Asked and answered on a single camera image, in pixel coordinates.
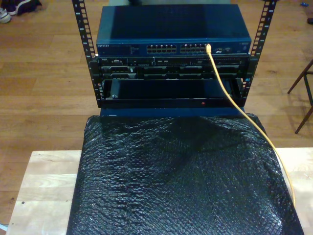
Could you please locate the black rack server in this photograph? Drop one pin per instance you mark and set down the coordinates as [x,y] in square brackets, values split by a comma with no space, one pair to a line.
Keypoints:
[171,69]

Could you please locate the dark wooden stool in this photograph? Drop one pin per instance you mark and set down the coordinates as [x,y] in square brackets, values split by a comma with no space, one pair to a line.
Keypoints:
[308,88]

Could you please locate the black bubble wrap mat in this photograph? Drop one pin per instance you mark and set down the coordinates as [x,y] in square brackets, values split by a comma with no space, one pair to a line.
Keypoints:
[171,195]

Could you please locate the white shoe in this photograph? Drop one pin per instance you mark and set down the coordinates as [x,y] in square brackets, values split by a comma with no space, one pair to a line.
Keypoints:
[3,16]

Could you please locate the blue base board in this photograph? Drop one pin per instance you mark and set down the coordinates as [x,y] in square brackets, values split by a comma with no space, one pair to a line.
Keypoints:
[146,112]

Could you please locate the blue network switch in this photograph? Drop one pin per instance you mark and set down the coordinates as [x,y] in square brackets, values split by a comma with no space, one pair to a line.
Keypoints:
[171,24]

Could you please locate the small blue object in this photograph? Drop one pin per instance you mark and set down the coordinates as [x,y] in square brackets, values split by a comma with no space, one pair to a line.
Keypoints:
[304,4]

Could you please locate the black perforated rack post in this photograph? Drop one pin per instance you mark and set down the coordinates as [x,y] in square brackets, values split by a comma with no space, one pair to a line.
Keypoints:
[81,29]
[265,29]

